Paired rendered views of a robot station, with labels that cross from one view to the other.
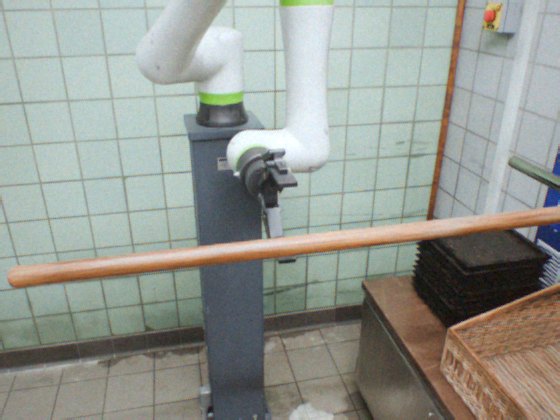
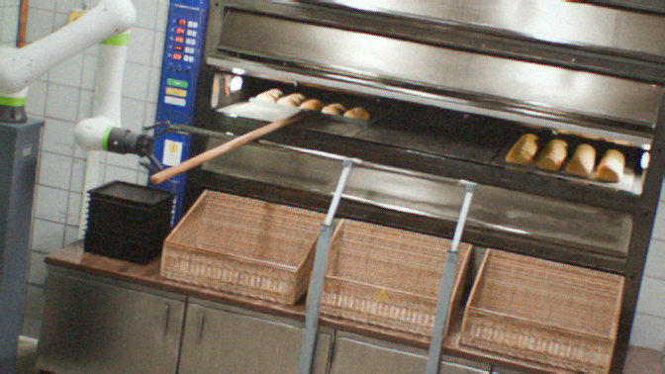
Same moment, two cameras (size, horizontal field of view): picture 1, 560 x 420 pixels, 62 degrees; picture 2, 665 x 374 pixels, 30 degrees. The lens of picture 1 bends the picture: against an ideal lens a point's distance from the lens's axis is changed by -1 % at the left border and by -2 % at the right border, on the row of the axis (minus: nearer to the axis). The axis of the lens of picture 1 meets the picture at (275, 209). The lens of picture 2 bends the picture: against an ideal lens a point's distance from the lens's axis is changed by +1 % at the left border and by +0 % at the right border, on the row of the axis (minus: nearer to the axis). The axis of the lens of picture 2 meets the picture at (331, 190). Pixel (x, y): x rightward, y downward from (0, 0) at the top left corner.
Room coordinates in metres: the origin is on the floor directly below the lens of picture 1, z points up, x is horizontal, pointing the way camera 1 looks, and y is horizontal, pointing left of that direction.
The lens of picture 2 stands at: (-1.55, 3.59, 2.07)
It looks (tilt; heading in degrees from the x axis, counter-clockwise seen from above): 12 degrees down; 295
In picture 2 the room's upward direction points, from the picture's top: 9 degrees clockwise
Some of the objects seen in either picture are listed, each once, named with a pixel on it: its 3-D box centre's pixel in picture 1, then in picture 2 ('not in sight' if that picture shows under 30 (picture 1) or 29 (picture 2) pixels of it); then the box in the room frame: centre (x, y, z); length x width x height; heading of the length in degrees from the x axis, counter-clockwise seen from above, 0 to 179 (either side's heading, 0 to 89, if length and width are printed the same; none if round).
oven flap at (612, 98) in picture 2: not in sight; (431, 65); (0.27, -1.14, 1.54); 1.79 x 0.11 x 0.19; 12
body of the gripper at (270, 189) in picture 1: (267, 185); (141, 144); (0.84, 0.02, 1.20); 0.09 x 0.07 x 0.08; 12
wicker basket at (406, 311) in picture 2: not in sight; (391, 276); (0.19, -0.88, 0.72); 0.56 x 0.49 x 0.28; 14
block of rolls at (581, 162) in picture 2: not in sight; (567, 156); (-0.20, -1.69, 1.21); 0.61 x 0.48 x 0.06; 102
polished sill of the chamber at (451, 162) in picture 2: not in sight; (417, 155); (0.28, -1.16, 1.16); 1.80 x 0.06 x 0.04; 12
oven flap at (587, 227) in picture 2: not in sight; (411, 190); (0.27, -1.14, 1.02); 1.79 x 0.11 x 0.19; 12
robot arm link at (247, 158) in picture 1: (262, 172); (121, 140); (0.91, 0.03, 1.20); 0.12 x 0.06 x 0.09; 102
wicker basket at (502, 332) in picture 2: not in sight; (543, 309); (-0.40, -1.01, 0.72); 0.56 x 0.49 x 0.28; 12
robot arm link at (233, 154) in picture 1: (255, 156); (94, 135); (1.01, 0.04, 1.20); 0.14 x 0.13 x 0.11; 12
